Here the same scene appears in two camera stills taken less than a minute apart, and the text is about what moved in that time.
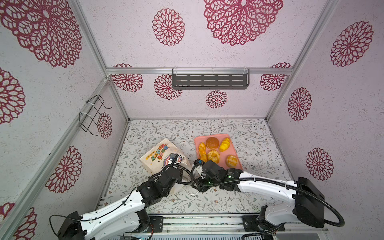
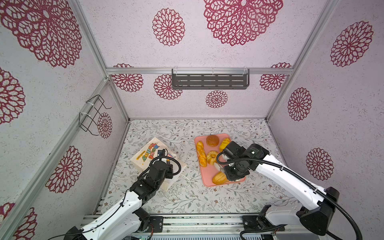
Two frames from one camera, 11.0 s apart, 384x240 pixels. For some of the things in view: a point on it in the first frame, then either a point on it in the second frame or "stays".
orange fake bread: x=202 y=153 stays
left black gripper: x=180 y=179 to x=169 y=170
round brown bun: x=212 y=143 stays
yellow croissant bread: x=224 y=145 stays
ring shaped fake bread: x=213 y=156 stays
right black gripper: x=199 y=188 to x=229 y=176
